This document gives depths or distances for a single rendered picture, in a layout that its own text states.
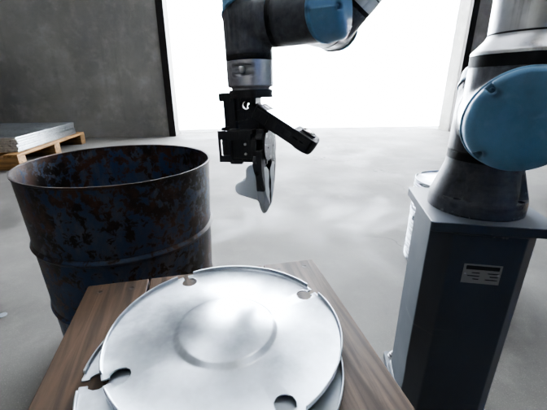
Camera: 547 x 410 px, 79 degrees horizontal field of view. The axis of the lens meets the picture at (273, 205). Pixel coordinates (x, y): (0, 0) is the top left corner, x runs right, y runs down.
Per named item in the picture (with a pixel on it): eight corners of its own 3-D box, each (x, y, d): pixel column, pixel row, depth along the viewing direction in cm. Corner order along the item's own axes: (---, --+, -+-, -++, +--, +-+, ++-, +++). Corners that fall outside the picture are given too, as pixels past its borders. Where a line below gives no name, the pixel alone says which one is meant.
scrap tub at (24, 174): (98, 287, 112) (66, 146, 95) (223, 280, 116) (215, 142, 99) (24, 399, 73) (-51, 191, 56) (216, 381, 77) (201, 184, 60)
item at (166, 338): (85, 311, 46) (83, 306, 46) (261, 253, 61) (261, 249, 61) (135, 529, 24) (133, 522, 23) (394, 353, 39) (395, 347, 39)
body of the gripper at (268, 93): (235, 158, 63) (230, 91, 59) (279, 159, 61) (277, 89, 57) (219, 166, 56) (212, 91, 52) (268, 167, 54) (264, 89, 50)
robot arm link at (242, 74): (277, 62, 56) (264, 57, 48) (278, 90, 57) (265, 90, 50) (236, 64, 58) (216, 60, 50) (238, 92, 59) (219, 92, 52)
